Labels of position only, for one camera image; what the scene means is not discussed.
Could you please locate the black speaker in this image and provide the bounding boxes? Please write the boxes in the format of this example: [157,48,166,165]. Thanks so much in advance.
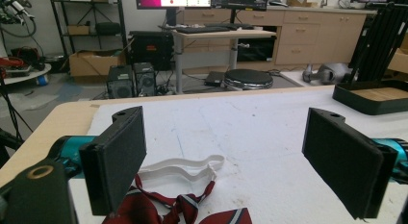
[133,62,158,97]

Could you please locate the white table cloth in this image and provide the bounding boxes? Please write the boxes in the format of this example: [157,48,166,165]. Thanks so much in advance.
[68,85,408,224]

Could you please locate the light wooden desk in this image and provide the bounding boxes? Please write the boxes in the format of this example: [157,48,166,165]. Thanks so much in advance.
[158,25,277,95]

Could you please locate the grey robot part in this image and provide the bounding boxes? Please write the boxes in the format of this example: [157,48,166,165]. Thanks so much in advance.
[302,62,354,86]

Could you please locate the round white side table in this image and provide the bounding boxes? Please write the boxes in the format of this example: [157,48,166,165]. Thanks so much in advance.
[0,62,52,87]

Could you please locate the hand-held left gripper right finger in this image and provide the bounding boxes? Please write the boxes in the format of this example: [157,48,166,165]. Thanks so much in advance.
[301,107,398,220]

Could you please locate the red striped bow tie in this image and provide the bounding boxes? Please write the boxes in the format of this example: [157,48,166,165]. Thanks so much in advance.
[101,154,253,224]

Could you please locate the small black box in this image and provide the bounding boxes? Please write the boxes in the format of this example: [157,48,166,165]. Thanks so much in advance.
[204,70,227,87]

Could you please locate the black metal shelf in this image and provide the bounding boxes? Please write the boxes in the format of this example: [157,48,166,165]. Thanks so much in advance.
[47,0,129,65]

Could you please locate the monitor with dark screen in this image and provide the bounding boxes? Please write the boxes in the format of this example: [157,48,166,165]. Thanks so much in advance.
[211,0,269,12]

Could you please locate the black keyboard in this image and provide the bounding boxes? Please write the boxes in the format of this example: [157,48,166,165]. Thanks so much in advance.
[175,25,231,35]

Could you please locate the black folded stand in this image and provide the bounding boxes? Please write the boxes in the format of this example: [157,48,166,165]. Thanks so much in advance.
[347,0,408,84]

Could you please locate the beige drawer cabinet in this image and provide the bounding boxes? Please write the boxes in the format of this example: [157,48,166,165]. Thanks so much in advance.
[178,6,377,72]

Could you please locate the cardboard box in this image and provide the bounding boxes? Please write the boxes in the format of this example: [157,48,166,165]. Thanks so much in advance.
[68,49,126,78]

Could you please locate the black computer tower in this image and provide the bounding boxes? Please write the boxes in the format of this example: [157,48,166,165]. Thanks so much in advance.
[128,30,175,72]

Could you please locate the black tray with wooden base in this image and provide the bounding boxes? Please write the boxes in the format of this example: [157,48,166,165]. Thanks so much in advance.
[332,79,408,116]

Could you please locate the black equipment boxes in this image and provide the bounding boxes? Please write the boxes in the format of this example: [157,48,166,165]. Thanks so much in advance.
[106,64,135,100]

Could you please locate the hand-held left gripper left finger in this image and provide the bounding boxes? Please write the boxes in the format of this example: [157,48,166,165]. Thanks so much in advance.
[79,105,147,216]

